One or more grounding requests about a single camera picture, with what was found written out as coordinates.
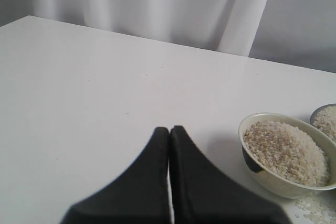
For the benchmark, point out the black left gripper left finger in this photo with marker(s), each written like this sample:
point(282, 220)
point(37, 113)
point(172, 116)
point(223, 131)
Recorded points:
point(138, 195)

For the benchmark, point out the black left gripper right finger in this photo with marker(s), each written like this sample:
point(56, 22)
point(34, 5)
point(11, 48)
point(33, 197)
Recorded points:
point(201, 193)

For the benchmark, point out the rice in cream bowl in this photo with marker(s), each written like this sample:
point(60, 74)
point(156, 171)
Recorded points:
point(288, 152)

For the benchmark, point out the cream ceramic bowl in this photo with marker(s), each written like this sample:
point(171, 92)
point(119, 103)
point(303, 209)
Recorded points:
point(271, 181)

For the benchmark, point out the spilled rice on table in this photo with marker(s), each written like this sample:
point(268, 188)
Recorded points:
point(318, 208)

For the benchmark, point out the rice in steel tray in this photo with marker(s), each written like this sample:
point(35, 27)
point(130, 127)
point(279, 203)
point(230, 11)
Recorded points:
point(326, 121)

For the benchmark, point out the round steel tray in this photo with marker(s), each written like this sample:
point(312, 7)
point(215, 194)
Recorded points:
point(315, 115)

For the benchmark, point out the white backdrop curtain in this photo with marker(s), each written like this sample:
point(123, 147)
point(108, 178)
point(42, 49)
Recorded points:
point(295, 32)

